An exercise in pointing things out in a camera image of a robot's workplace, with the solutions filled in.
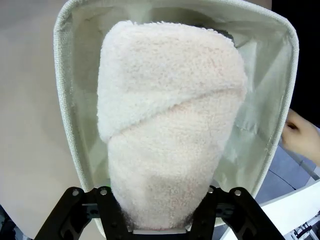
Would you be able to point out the pale pink towel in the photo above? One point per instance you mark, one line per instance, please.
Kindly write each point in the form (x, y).
(170, 125)

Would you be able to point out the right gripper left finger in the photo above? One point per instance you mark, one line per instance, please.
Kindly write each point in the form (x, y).
(75, 217)

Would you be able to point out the white table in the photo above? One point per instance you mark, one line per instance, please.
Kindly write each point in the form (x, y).
(287, 217)

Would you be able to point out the person's left hand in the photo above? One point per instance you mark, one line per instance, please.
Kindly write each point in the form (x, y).
(305, 140)

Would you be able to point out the beige fabric storage basket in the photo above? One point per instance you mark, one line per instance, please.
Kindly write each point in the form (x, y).
(275, 75)

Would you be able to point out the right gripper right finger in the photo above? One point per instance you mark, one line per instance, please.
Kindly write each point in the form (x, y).
(240, 217)

